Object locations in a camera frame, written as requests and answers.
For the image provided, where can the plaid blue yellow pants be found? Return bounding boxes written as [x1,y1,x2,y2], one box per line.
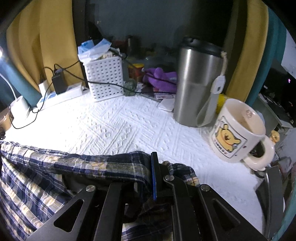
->
[0,141,201,241]

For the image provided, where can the yellow curtain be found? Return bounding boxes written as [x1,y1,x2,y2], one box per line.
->
[6,1,83,91]
[224,1,268,102]

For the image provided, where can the right teal curtain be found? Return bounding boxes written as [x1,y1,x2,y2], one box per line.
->
[245,8,287,106]

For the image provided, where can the black charger adapter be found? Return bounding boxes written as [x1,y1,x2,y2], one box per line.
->
[52,69,68,94]

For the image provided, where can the white desk lamp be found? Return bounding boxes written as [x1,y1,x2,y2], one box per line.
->
[0,46,32,127]

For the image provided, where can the purple cloth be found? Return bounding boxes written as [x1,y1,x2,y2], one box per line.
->
[142,67,177,93]

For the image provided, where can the white bear cartoon mug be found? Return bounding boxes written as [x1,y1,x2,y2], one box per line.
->
[209,98,275,171]

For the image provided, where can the black computer monitor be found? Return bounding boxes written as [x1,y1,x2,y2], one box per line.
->
[260,59,295,127]

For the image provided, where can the white charger plug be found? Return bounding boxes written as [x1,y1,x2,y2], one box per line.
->
[39,79,51,97]

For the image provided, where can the black flat device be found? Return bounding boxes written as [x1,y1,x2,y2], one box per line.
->
[255,166,284,240]

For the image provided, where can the white perforated plastic basket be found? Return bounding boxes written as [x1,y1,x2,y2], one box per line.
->
[84,56,124,102]

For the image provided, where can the white power strip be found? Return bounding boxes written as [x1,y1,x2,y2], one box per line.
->
[37,83,84,110]

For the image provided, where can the right yellow curtain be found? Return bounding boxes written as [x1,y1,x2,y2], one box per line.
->
[224,1,268,102]

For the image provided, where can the left yellow curtain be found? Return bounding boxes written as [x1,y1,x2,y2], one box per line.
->
[6,1,83,91]

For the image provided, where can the stainless steel tumbler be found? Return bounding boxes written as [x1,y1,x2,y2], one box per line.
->
[173,37,228,127]

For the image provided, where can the white textured table cloth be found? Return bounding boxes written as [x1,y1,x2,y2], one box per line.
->
[6,93,264,231]

